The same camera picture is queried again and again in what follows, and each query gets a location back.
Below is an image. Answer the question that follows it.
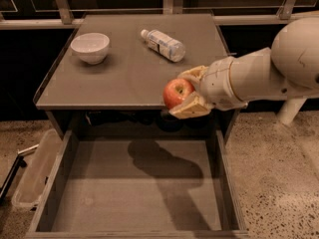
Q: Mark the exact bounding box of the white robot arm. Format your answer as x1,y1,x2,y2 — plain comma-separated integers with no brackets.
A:
169,17,319,124

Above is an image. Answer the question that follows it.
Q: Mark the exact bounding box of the white ceramic bowl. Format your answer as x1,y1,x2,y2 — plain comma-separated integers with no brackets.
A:
70,33,110,65

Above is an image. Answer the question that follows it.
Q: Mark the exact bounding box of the open grey top drawer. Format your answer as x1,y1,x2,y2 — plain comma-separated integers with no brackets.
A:
26,131,249,239

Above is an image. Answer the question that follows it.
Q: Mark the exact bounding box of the clear plastic water bottle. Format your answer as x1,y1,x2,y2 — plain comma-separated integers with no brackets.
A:
141,29,185,63

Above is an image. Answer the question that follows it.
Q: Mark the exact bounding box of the metal railing frame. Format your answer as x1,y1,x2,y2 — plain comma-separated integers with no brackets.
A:
0,0,318,29

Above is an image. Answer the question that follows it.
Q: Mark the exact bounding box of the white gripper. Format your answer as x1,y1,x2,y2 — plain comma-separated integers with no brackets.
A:
168,57,248,120

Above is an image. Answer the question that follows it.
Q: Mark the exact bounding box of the grey cabinet counter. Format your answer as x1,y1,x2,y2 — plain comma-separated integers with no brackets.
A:
34,14,227,135

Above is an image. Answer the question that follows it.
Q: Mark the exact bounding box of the clear plastic bin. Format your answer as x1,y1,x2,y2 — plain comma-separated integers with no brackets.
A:
11,129,62,209

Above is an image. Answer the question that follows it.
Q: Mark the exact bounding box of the black metal stand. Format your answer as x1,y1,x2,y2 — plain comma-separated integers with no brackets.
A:
0,144,38,204

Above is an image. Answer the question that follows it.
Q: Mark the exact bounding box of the red apple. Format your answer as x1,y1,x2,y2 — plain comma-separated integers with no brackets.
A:
162,79,194,109

